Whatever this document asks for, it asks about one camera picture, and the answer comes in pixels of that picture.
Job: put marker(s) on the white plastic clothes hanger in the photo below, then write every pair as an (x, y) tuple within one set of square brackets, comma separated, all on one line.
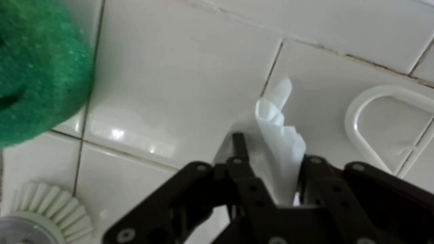
[(357, 130)]

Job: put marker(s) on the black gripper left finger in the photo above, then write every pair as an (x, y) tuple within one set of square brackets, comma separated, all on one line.
[(244, 197)]

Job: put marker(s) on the dish brush with blue cap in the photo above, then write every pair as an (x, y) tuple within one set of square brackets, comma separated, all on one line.
[(49, 211)]

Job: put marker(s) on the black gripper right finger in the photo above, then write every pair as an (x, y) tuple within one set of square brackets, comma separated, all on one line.
[(361, 207)]

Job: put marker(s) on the green smiley face sponge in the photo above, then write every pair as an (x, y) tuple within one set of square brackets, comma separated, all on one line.
[(41, 67)]

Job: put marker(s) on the white paper towel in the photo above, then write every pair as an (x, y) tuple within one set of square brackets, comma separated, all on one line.
[(280, 139)]

